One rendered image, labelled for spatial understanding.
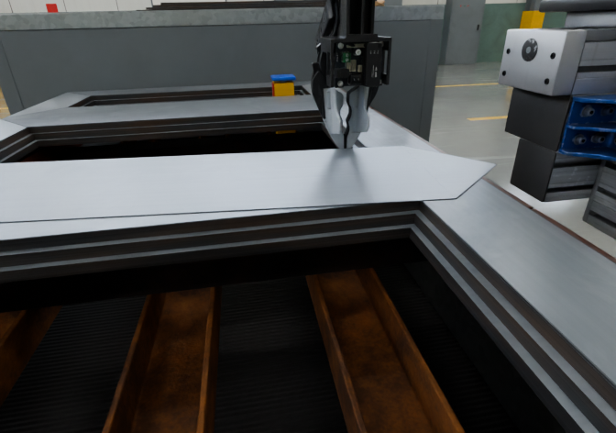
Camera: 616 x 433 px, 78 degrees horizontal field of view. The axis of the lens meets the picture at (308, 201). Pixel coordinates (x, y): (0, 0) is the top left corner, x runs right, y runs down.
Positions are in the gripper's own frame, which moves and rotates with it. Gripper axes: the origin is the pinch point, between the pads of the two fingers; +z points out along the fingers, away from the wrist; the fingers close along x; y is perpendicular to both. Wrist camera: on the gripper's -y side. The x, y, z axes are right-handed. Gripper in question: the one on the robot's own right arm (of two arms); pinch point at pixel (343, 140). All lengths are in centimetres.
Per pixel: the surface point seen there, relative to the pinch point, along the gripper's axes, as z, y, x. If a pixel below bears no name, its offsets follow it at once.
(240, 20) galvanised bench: -16, -71, -12
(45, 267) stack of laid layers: 3.1, 20.5, -31.8
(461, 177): 0.6, 14.9, 9.9
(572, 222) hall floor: 86, -103, 155
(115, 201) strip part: 0.7, 13.0, -27.5
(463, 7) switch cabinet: -33, -841, 494
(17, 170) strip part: 0.8, 0.1, -42.9
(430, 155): 0.7, 6.9, 10.0
